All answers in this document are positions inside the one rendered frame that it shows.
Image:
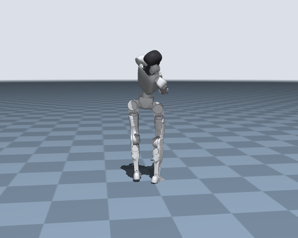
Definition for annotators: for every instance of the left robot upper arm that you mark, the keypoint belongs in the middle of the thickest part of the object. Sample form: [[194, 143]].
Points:
[[140, 60]]

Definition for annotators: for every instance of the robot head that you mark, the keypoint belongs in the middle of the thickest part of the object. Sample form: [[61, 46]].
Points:
[[151, 58]]

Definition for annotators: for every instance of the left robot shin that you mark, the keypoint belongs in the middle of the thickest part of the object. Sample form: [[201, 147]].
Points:
[[135, 154]]

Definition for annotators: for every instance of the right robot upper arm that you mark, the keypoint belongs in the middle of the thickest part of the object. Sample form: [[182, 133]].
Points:
[[162, 85]]

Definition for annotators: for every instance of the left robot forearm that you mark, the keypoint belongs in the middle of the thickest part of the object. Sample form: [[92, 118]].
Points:
[[151, 70]]

